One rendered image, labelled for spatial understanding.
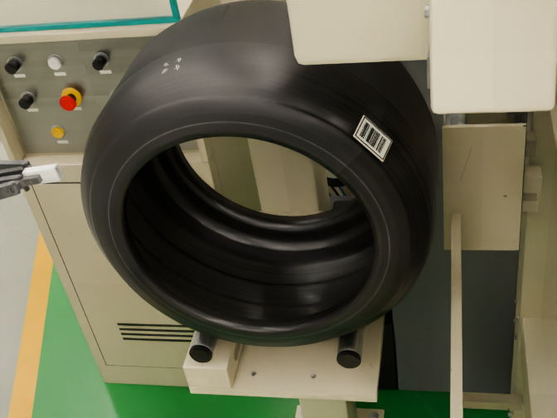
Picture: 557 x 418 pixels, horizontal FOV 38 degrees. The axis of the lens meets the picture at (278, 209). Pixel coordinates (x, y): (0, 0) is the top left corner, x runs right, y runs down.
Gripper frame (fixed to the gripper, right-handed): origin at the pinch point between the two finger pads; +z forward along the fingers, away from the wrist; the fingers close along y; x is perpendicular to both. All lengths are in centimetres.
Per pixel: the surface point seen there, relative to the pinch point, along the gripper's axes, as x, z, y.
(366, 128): -6, 62, -10
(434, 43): -37, 77, -47
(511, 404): 101, 73, 23
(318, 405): 100, 23, 25
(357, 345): 39, 50, -10
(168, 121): -13.8, 34.0, -12.5
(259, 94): -15, 48, -11
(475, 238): 41, 71, 18
